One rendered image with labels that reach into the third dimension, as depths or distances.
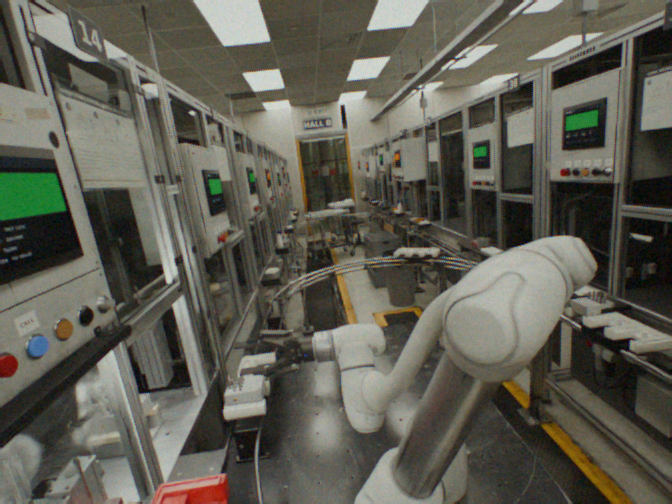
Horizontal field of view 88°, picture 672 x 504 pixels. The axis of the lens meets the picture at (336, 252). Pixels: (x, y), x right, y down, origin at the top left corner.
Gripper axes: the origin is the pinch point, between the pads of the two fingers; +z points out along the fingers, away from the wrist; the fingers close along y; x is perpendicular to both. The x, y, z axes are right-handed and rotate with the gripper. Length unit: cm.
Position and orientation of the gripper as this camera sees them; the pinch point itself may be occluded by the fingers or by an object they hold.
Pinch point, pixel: (246, 358)
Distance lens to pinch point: 110.9
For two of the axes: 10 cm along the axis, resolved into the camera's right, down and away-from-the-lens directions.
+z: -9.9, 1.4, -0.4
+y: -1.2, -9.7, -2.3
